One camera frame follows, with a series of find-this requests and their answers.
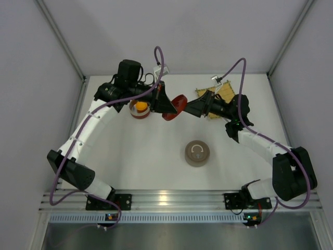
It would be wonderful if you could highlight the orange yellow food ball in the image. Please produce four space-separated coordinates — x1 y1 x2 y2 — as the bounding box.
135 102 148 113

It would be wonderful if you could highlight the red round lid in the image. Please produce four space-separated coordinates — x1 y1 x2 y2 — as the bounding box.
162 95 187 121

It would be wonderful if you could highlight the beige round lid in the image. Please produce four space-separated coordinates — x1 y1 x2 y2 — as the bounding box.
185 140 210 158

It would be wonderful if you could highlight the beige-based steel container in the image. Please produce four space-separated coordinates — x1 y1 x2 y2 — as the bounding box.
185 156 209 167

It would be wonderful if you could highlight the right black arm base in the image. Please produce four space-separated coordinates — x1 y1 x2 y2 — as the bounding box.
223 191 273 210

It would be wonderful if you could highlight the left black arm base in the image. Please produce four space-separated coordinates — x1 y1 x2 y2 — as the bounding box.
85 194 132 211

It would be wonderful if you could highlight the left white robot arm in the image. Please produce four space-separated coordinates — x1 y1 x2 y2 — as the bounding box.
47 59 177 205

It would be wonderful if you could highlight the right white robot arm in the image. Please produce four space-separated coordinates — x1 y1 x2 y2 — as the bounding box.
184 91 318 201

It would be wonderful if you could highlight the bamboo mat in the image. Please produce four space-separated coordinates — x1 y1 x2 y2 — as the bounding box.
195 80 236 103

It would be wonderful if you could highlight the red-based steel container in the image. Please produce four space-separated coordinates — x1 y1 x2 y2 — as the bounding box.
129 100 150 119

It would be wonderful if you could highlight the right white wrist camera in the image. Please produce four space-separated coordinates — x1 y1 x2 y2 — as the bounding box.
211 75 223 92

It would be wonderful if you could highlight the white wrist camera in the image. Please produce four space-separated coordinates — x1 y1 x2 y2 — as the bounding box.
153 64 170 79
211 75 223 92

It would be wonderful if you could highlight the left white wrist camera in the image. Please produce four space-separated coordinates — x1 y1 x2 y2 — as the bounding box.
153 64 170 79

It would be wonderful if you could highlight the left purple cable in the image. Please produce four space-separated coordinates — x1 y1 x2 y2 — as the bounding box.
49 46 166 230

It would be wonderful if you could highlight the aluminium front rail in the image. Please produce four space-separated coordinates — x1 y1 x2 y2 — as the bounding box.
39 189 322 213

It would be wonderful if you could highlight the slotted grey cable duct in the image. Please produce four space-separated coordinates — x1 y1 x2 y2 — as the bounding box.
49 212 259 224

